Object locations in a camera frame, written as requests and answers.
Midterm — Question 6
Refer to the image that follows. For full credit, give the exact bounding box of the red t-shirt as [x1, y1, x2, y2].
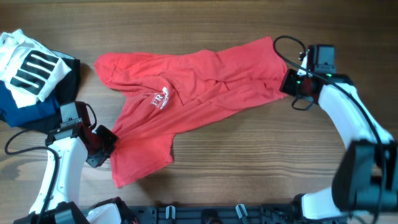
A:
[94, 37, 287, 188]

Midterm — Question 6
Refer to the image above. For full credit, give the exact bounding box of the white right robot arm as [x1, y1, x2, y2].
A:
[280, 69, 397, 222]

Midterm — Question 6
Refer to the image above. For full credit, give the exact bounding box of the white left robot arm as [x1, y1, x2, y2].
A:
[16, 101, 139, 223]

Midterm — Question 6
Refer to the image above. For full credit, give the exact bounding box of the black folded garment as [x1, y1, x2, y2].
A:
[15, 51, 80, 134]

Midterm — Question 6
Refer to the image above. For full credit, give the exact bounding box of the blue folded garment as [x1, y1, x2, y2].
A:
[1, 81, 60, 127]

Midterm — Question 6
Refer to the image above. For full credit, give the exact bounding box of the white printed t-shirt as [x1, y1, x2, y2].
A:
[1, 29, 71, 108]

